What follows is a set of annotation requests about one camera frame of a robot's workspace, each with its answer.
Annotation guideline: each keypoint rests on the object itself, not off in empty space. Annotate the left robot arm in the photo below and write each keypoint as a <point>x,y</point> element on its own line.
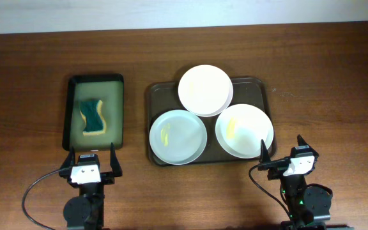
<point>86,211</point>

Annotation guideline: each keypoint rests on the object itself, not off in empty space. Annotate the small black water tray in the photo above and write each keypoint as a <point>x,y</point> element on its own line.
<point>107,88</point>

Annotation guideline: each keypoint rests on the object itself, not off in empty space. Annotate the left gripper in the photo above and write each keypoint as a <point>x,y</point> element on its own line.
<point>108,179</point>

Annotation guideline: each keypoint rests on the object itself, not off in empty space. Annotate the green and yellow sponge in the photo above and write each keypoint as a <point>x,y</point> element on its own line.
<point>91,112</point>

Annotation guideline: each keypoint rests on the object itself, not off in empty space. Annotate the pale blue plate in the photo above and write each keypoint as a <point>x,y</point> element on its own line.
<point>178,137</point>

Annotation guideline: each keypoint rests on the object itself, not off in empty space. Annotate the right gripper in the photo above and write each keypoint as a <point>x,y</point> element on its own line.
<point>265,164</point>

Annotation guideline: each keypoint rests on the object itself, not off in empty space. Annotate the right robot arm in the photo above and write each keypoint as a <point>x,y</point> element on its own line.
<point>306,205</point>

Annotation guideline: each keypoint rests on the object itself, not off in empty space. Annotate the white green-tinted plate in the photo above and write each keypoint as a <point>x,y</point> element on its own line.
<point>241,128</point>

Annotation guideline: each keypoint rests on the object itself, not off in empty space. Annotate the pink plate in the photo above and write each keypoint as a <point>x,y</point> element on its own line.
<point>205,90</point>

